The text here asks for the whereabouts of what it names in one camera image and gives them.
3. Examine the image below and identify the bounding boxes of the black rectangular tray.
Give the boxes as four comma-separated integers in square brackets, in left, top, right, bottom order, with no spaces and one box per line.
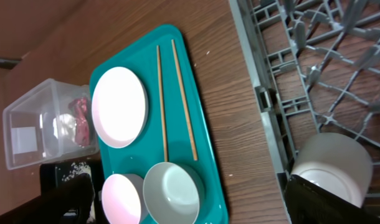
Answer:
[40,159,108,224]

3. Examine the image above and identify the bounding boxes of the grey small bowl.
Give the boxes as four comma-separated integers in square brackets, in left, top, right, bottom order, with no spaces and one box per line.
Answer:
[143,162,205,224]

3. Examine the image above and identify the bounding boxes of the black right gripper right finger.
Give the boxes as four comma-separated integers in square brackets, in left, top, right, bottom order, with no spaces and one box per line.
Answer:
[284,175,380,224]

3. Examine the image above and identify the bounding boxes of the grey metal strip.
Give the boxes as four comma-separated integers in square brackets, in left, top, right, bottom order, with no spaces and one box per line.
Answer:
[0,58,21,70]

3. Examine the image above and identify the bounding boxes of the teal plastic tray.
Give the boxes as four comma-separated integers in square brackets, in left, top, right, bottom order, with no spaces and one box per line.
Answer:
[89,24,229,223]

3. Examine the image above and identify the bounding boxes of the white cup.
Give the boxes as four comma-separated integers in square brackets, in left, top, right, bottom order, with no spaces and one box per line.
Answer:
[291,133,373,208]

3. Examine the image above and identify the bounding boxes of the wooden chopstick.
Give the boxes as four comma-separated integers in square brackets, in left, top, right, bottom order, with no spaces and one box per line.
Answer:
[171,39,198,161]
[156,45,169,162]

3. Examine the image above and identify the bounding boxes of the red foil wrapper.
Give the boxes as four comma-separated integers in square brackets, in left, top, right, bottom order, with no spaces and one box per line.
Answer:
[69,96,90,147]

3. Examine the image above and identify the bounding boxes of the left wooden chopstick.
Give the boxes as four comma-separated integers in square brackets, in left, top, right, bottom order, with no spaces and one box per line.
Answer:
[156,45,169,162]

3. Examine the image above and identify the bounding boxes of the right wooden chopstick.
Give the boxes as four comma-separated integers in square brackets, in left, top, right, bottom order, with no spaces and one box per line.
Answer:
[171,39,198,161]

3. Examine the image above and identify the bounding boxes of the grey dishwasher rack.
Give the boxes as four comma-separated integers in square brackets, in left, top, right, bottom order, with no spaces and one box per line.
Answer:
[230,0,380,217]

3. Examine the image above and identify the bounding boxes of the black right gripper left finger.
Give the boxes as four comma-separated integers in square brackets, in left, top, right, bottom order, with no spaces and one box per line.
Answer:
[0,174,95,224]

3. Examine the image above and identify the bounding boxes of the pink small bowl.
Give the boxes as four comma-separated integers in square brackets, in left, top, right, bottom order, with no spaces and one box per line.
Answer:
[101,174,148,224]

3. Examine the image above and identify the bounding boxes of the clear plastic bin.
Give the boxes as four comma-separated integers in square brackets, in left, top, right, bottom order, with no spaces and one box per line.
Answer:
[2,78,98,170]

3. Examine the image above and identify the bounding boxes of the white round plate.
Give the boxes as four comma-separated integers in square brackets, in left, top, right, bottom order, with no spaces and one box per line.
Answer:
[92,67,148,148]

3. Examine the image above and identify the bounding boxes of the white tissue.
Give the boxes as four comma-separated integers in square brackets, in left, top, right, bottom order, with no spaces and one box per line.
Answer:
[53,113,76,141]

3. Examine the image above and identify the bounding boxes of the cardboard wall panel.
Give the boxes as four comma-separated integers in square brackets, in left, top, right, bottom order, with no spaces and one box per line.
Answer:
[0,0,85,58]

